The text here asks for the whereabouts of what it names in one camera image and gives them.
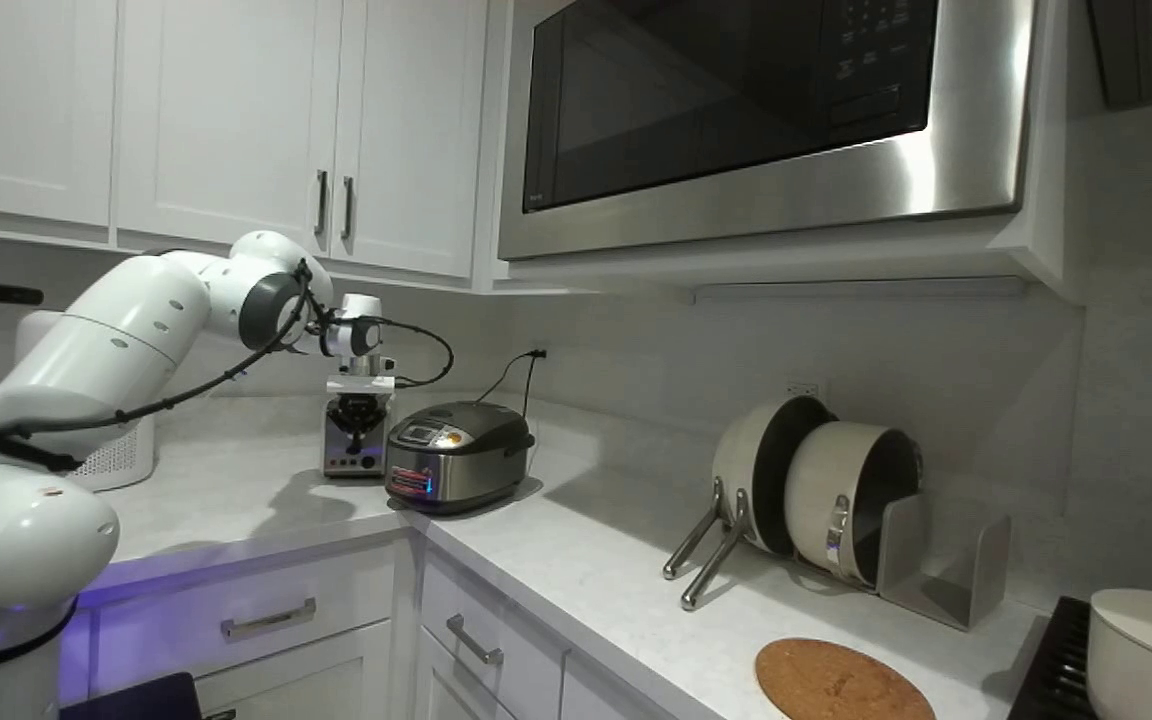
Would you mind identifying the white drawer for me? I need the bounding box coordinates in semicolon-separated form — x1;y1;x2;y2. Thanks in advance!
418;547;569;720
84;543;404;698

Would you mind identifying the silver black rice cooker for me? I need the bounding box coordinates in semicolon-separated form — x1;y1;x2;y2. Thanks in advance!
384;401;538;517

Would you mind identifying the upper cabinet door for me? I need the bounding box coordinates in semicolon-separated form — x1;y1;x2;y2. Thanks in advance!
115;0;344;253
330;0;490;280
0;0;121;230

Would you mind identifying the cream saucepan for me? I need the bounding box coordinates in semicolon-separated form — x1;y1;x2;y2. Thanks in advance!
783;420;926;590

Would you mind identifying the black cable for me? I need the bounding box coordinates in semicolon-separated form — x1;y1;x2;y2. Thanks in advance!
474;347;550;421

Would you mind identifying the white upper cabinet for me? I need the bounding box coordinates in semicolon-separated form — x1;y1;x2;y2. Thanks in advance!
0;0;517;295

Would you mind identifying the cream frying pan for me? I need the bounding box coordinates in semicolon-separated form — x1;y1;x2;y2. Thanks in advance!
662;394;839;582

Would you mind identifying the microwave door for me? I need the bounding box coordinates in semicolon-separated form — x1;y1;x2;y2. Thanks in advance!
521;0;839;214

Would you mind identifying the drawer handle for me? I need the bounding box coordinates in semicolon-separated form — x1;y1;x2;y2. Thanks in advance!
445;613;506;668
219;597;319;642

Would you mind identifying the cream pot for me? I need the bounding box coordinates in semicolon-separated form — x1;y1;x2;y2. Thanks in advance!
1085;587;1152;720

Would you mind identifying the lower cabinet door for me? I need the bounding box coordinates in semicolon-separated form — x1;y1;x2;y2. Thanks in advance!
413;630;499;720
192;620;394;720

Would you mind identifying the round cork trivet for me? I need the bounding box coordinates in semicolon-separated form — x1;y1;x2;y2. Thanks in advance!
754;637;938;720

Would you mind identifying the white perforated appliance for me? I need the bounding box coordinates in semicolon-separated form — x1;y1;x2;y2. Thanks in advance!
14;309;158;493

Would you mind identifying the cabinet door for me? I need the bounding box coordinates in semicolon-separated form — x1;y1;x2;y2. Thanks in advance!
0;0;121;230
192;620;394;720
330;0;490;280
413;630;499;720
115;0;344;253

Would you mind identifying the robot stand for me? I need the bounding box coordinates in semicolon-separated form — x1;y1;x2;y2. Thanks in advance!
59;671;207;720

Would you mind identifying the grey pan rack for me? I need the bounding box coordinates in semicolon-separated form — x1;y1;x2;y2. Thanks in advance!
736;488;1013;632

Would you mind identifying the cream pot lid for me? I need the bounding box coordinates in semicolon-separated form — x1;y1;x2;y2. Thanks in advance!
1088;587;1152;665

